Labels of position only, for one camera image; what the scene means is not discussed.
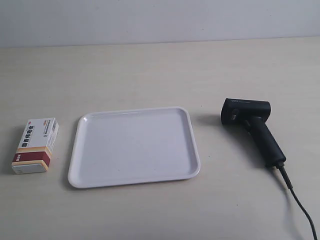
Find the black handheld barcode scanner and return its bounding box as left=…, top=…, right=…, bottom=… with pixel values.
left=220, top=98, right=286, bottom=169

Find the white red medicine box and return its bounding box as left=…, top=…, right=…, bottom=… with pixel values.
left=11, top=117, right=59, bottom=175

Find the white plastic tray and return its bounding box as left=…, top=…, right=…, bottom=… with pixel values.
left=67, top=106, right=201, bottom=189

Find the black scanner cable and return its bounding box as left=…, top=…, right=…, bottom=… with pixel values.
left=274, top=163, right=320, bottom=240

